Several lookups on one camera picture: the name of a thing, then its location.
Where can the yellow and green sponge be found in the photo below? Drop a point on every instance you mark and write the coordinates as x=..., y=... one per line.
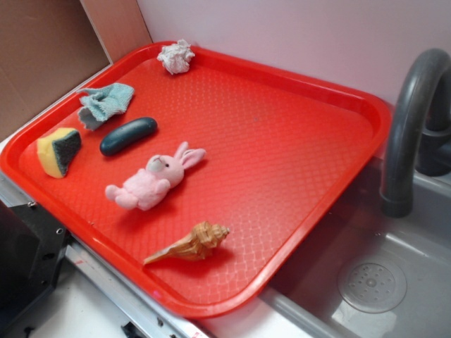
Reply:
x=57, y=150

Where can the red plastic tray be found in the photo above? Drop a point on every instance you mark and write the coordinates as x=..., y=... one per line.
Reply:
x=280, y=149

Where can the brown conch seashell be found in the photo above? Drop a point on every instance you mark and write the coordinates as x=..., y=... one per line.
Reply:
x=197, y=245

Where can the pink plush bunny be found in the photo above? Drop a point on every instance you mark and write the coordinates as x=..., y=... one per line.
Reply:
x=150, y=185

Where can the dark green oblong object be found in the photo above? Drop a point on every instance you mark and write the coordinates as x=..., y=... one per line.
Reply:
x=127, y=134

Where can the crumpled white paper ball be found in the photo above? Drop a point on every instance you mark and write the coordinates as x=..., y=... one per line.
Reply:
x=176, y=58

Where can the light blue knitted cloth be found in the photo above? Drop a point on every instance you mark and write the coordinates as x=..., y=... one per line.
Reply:
x=101, y=104

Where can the grey curved faucet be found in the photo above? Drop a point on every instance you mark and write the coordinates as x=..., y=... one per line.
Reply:
x=419, y=138

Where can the grey plastic sink basin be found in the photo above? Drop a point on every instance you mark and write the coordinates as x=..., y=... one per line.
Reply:
x=305, y=288

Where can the round sink drain strainer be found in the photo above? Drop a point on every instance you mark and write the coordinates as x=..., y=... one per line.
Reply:
x=372, y=284

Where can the brown cardboard panel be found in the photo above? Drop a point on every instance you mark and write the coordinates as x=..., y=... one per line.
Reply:
x=48, y=48

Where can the black metal bracket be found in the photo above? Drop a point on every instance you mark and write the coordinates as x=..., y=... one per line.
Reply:
x=33, y=244

